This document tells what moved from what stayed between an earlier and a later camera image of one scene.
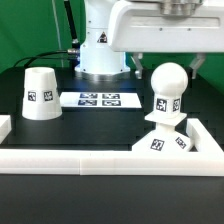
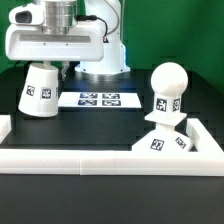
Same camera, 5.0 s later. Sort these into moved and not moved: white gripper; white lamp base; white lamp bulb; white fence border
Moved: white gripper
Not moved: white fence border; white lamp bulb; white lamp base
